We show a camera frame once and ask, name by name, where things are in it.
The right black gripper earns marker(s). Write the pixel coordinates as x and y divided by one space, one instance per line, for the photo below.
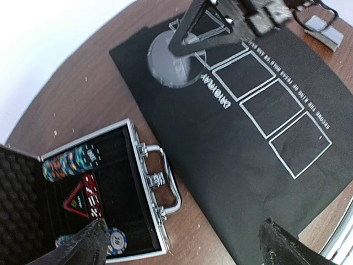
210 24

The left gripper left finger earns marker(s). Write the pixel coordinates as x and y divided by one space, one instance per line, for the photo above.
77 245

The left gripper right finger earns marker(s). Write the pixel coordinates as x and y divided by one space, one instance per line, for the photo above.
279 247

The clear round dealer button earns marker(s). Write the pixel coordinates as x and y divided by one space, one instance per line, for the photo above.
171 70

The aluminium poker chip case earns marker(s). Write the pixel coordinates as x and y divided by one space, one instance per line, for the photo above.
109 174

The grey playing card deck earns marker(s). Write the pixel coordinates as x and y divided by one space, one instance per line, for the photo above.
329 36

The poker chip row with 10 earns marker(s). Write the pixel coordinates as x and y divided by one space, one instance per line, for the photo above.
117 242

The red dice set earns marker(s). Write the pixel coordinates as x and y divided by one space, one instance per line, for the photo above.
92 196

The poker chip row with 100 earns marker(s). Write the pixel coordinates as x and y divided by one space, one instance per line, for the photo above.
72 162

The black poker table mat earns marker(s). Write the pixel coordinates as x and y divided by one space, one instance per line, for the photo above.
266 131

